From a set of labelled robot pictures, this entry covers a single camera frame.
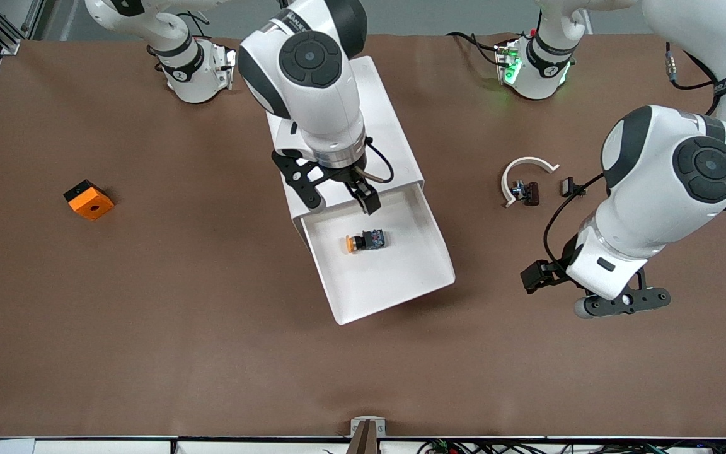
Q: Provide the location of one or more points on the black component with metal clips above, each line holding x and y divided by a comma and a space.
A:
530, 193

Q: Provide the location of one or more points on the white drawer cabinet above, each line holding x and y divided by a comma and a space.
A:
394, 145

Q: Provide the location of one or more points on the aluminium frame strut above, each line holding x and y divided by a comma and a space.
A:
10, 46

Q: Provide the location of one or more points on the white tray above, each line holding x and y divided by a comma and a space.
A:
388, 277

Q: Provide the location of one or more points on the small black plastic component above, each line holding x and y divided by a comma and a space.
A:
568, 186

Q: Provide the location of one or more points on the orange push button switch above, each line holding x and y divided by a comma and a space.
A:
369, 240

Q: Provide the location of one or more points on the brown table mat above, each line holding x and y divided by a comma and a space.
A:
212, 347

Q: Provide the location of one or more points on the orange and black switch box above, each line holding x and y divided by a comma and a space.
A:
91, 205

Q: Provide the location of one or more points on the aluminium camera post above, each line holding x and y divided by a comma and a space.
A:
366, 435

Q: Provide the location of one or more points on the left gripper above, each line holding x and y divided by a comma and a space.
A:
554, 268

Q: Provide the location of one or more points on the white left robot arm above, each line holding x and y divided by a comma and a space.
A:
672, 164

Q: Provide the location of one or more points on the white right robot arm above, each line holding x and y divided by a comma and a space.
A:
312, 82

